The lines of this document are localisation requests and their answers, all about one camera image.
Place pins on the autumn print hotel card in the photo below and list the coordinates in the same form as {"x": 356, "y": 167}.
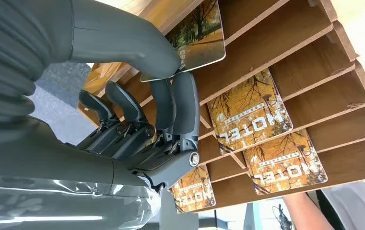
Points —
{"x": 284, "y": 165}
{"x": 249, "y": 117}
{"x": 193, "y": 190}

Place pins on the grey ribbed right arm sleeve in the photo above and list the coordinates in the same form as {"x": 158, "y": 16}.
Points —
{"x": 7, "y": 57}

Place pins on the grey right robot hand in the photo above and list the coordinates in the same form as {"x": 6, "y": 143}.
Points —
{"x": 74, "y": 177}

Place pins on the person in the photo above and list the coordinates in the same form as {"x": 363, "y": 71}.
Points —
{"x": 360, "y": 206}

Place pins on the brown wooden card rack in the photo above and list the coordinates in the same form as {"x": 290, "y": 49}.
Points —
{"x": 300, "y": 41}

